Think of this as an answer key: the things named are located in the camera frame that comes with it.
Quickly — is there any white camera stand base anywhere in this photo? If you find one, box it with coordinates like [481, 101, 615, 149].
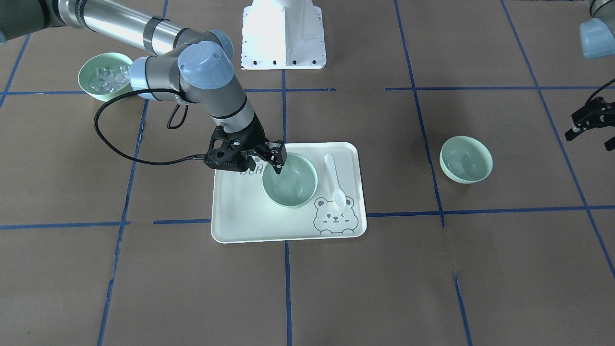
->
[240, 0, 327, 70]

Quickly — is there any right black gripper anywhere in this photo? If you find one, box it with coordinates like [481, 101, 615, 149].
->
[214, 116, 287, 175]

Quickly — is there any green bowl with ice cubes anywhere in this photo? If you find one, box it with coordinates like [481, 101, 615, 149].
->
[78, 52, 133, 101]

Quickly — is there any white plastic spoon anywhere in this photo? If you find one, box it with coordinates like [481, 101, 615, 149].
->
[324, 154, 346, 209]

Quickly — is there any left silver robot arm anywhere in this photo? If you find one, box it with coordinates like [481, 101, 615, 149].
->
[579, 0, 615, 60]

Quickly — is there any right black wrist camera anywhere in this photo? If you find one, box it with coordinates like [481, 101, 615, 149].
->
[203, 138, 256, 173]

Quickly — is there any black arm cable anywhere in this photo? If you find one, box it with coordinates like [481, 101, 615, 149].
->
[94, 88, 208, 166]

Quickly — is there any cream bear serving tray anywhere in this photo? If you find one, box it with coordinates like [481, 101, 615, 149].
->
[211, 142, 367, 243]

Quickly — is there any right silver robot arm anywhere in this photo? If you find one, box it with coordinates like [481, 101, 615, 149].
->
[0, 0, 286, 173]

